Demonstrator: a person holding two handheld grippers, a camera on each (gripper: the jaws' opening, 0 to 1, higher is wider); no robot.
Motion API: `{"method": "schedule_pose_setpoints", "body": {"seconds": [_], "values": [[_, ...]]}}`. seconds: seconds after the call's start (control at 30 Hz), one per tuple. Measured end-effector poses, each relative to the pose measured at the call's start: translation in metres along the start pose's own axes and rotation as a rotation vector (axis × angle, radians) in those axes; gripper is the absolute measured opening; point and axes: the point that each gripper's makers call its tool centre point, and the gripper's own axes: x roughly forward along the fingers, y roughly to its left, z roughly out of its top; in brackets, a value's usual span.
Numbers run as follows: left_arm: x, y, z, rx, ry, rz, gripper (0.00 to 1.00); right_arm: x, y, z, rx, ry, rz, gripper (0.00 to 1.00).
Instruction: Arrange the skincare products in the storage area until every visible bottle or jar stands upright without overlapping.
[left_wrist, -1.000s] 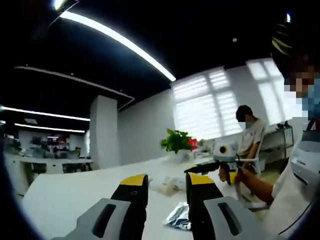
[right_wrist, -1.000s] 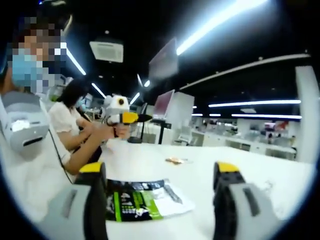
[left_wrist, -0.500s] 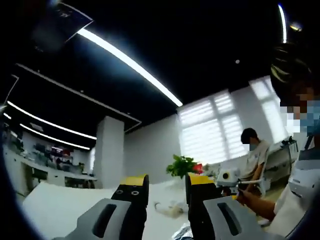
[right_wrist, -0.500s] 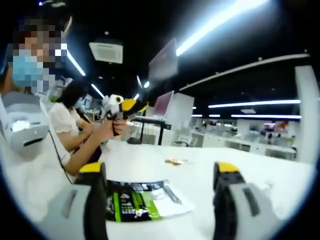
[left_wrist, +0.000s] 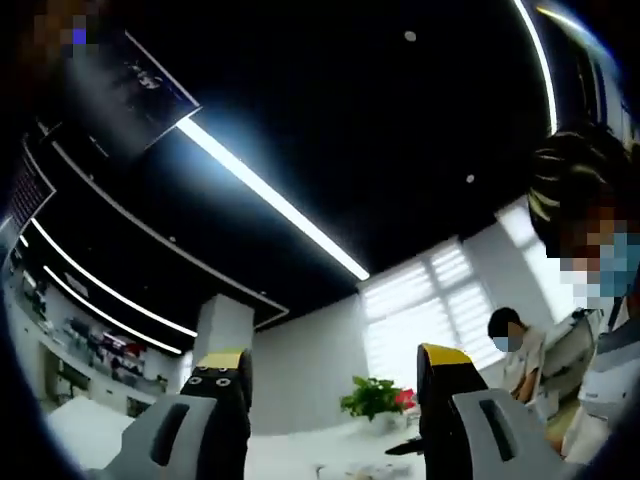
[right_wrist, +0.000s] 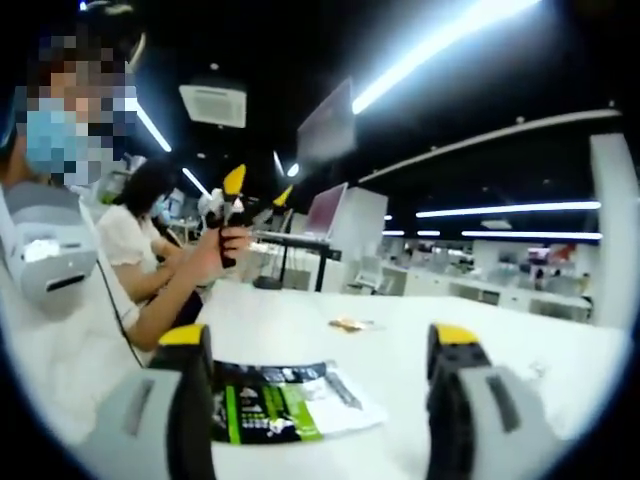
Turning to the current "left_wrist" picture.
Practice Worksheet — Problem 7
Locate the wide window with blinds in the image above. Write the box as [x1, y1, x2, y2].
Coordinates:
[361, 238, 502, 387]

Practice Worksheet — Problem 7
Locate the potted green plant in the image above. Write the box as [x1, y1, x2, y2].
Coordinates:
[340, 376, 409, 434]

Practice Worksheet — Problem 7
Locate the person's head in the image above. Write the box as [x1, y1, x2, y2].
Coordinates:
[528, 124, 640, 254]

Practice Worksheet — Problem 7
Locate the long ceiling strip light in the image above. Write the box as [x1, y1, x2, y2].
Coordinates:
[176, 117, 371, 281]

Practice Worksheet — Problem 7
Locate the short ceiling strip light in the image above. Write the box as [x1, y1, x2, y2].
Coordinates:
[511, 0, 559, 134]

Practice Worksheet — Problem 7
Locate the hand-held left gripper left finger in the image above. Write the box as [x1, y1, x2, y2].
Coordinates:
[107, 347, 254, 480]

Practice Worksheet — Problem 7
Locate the curved ceiling strip light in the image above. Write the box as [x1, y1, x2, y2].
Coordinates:
[30, 218, 199, 338]
[43, 264, 183, 355]

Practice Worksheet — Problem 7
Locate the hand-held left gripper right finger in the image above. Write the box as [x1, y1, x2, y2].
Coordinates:
[417, 343, 564, 480]

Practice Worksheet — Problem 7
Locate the desk monitor purple screen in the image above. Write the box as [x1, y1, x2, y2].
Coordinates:
[8, 147, 57, 236]

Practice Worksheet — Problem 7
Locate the grey chest-worn device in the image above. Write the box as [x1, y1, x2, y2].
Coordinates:
[578, 329, 640, 417]

